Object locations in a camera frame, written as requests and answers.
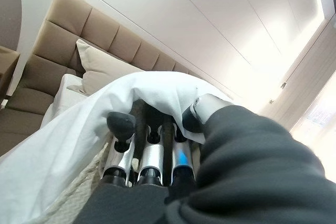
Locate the white fitted mattress sheet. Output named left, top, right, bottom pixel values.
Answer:
left=40, top=73, right=87, bottom=127

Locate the beige bed runner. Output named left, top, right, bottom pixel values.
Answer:
left=34, top=134, right=112, bottom=224

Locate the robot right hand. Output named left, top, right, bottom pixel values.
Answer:
left=81, top=93, right=336, bottom=224

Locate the tufted upholstered headboard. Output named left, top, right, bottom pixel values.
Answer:
left=15, top=0, right=204, bottom=96

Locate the white duvet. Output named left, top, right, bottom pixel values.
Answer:
left=0, top=71, right=234, bottom=224

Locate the large beige pillow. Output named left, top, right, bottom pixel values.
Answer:
left=67, top=38, right=145, bottom=96

